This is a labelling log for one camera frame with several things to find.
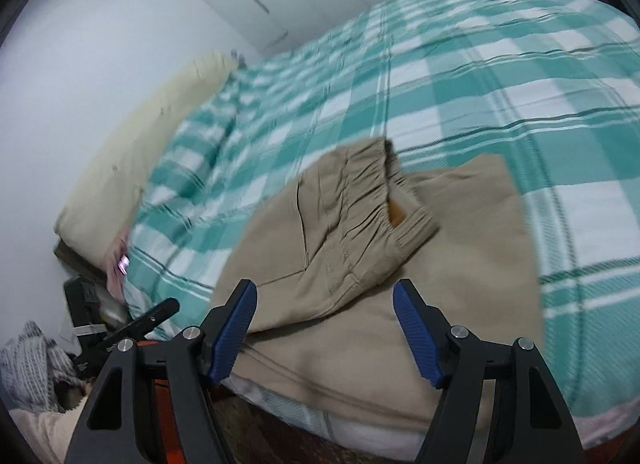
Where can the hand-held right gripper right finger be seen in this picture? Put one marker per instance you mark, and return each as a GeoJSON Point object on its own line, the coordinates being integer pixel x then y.
{"type": "Point", "coordinates": [415, 336]}

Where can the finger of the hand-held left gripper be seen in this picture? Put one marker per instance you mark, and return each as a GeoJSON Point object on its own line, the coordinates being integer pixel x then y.
{"type": "Point", "coordinates": [152, 316]}

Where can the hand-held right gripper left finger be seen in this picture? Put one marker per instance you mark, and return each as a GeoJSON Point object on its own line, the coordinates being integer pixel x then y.
{"type": "Point", "coordinates": [232, 336]}

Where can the khaki pants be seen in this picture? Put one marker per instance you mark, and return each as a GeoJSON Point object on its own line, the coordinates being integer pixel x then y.
{"type": "Point", "coordinates": [475, 269]}

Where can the small glowing device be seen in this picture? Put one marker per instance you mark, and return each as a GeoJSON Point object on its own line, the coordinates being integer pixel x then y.
{"type": "Point", "coordinates": [123, 264]}

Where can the grey white knit cloth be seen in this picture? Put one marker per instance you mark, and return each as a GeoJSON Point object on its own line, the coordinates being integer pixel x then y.
{"type": "Point", "coordinates": [30, 359]}

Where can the orange cloth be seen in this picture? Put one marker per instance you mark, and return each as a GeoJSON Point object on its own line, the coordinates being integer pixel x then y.
{"type": "Point", "coordinates": [155, 409]}

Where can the white mattress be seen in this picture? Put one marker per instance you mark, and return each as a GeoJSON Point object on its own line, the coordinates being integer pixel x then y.
{"type": "Point", "coordinates": [360, 431]}

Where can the cream pillow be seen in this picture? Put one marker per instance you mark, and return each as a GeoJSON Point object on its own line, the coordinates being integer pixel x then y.
{"type": "Point", "coordinates": [125, 154]}

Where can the green checked blanket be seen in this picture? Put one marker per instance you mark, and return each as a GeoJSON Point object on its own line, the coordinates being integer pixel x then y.
{"type": "Point", "coordinates": [500, 94]}

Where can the small grey object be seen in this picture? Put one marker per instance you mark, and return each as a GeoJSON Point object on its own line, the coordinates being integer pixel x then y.
{"type": "Point", "coordinates": [239, 58]}

